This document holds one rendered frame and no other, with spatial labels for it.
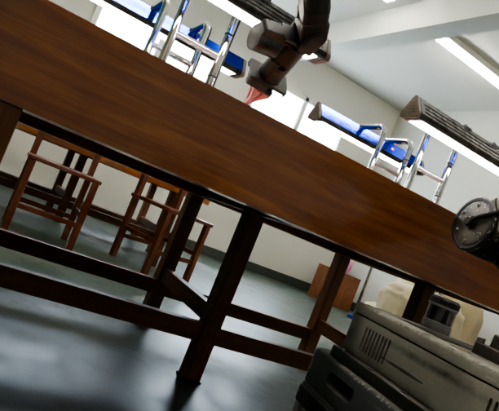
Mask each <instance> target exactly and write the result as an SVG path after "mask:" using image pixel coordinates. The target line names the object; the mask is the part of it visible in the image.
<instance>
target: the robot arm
mask: <svg viewBox="0 0 499 411"><path fill-rule="evenodd" d="M330 11H331V0H298V5H297V8H296V14H295V21H294V22H293V23H292V24H291V25H290V26H289V25H287V24H285V23H283V22H282V23H281V24H280V23H277V22H275V21H272V20H269V19H263V20H261V21H260V22H259V23H258V24H255V25H254V26H253V27H252V29H251V30H250V31H249V34H248V37H247V47H248V49H250V50H252V51H255V52H257V53H259V54H261V55H265V56H267V57H268V58H267V59H266V61H265V62H264V63H261V62H259V61H257V60H255V59H254V58H251V59H250V60H249V61H248V66H249V72H248V76H247V78H246V80H245V82H246V84H248V85H250V88H249V91H248V94H247V96H246V98H245V104H251V103H253V102H255V101H259V100H262V99H269V98H270V97H271V96H272V91H275V92H277V93H279V94H281V95H282V97H284V96H285V95H286V94H287V82H286V75H287V74H288V73H289V71H290V70H291V69H292V68H293V67H294V66H295V65H296V63H297V62H299V61H300V59H301V58H302V57H303V56H304V55H308V56H311V55H312V53H313V52H316V51H317V50H318V49H319V48H320V47H321V46H323V45H324V44H325V42H326V40H327V38H328V34H329V26H330V24H329V16H330Z"/></svg>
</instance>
